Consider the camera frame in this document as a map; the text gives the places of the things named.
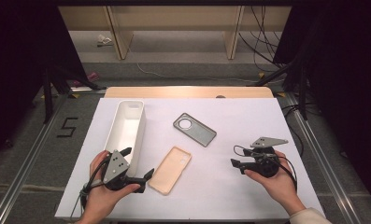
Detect black tripod stand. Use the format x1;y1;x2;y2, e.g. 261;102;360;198
254;59;310;120
41;66;107;124

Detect person's right hand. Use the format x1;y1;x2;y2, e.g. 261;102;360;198
244;150;307;216

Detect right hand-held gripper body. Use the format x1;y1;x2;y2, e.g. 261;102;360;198
240;136;289;179

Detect right hand-held gripper cable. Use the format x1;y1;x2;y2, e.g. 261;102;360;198
234;145;298;191

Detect hand-held gripper cable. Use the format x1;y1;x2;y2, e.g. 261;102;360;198
69;155;111;218
234;145;298;191

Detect pink object on floor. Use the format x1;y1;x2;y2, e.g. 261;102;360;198
72;72;100;88

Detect crumpled white paper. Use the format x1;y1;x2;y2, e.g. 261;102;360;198
96;34;113;48

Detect aluminium floor rail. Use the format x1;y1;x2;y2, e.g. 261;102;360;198
284;92;362;224
0;92;70;224

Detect grey phone case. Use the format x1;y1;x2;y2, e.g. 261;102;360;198
172;112;218;148

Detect beige phone case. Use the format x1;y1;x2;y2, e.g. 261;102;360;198
148;146;193;196

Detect black cable beside rail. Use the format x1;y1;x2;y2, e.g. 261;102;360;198
280;104;306;158

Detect bundle of black cables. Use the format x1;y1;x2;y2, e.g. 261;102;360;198
238;6;288;72

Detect person's left hand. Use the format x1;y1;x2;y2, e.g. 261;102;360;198
79;150;141;220

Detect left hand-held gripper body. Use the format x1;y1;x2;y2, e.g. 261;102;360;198
102;149;141;191

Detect light wooden shelf unit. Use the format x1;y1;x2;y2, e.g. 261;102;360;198
58;5;292;61

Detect left hand-held gripper cable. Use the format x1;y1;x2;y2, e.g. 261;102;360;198
69;155;111;218

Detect white plastic storage box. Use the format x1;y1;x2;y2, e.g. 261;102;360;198
103;99;147;177

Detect white table cover sheet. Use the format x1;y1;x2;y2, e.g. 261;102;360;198
54;97;326;220

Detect dark curtain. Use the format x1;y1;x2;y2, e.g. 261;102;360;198
0;6;88;162
273;6;371;213

